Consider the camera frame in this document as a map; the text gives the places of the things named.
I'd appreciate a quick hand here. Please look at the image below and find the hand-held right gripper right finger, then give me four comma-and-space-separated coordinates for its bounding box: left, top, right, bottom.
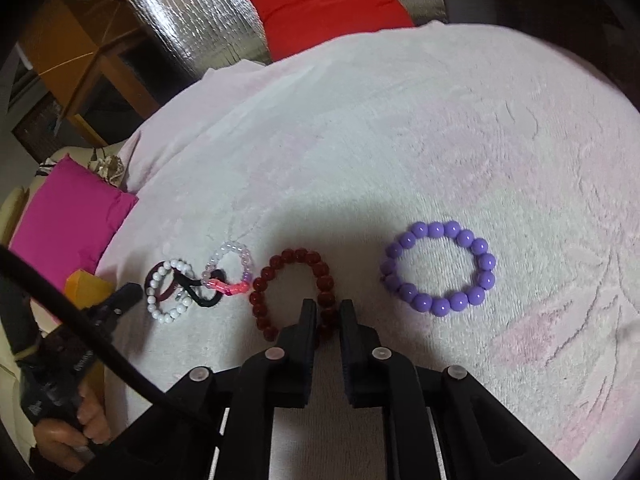
339, 299, 576, 480

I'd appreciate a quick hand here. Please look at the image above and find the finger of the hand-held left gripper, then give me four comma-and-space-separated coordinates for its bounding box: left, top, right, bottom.
92, 282, 144, 331

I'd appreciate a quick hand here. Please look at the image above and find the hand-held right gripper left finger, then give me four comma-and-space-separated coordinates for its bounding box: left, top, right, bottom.
117, 299, 319, 480

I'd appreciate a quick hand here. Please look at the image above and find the yellow box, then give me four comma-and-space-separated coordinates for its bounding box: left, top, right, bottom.
64, 270, 117, 312

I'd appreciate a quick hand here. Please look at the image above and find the dark red bead bracelet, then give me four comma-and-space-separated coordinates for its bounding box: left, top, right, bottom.
248, 247, 342, 347

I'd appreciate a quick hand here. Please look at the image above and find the purple bead bracelet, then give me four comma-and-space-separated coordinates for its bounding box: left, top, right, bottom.
379, 220, 497, 317

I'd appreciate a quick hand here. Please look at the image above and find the person's left hand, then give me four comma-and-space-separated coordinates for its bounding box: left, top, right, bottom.
36, 382, 113, 472

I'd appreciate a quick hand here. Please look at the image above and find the maroon bangle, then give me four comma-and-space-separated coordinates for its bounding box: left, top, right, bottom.
144, 260, 184, 307

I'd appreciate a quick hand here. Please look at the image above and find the magenta pillow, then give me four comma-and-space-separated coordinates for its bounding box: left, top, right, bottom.
9, 155, 140, 292

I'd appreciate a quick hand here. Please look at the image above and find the patterned beige cloth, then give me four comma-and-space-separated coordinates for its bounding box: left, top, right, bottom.
87, 155, 126, 192

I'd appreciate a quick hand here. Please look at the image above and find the cream sofa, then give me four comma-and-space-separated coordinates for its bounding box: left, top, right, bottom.
0, 144, 128, 466

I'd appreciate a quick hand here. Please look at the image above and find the dark storage box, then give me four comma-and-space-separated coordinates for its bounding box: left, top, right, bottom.
12, 94, 68, 163

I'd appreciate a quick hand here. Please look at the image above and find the pale pink blanket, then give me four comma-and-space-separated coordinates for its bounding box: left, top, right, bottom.
94, 20, 640, 480

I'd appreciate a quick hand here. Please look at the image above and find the wooden table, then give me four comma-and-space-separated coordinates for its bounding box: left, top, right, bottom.
15, 0, 162, 149

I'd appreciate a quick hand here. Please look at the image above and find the silver foil mat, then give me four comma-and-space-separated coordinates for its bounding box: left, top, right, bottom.
127, 0, 449, 79

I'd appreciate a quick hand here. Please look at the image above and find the red pillow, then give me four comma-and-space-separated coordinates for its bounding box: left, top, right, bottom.
246, 0, 416, 64

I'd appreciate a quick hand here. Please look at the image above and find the black cable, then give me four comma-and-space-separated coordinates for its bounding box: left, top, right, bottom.
0, 244, 222, 428

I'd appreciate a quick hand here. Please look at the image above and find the white bead bracelet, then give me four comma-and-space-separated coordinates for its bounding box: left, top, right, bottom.
146, 259, 197, 322

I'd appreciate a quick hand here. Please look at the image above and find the black hair tie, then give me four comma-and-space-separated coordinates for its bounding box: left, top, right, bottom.
172, 272, 227, 309

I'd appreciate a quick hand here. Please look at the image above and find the neon pink hair tie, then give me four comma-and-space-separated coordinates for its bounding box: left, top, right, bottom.
207, 277, 250, 297

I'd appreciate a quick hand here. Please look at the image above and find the clear pink bead bracelet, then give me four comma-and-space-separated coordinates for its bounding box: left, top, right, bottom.
201, 241, 255, 287

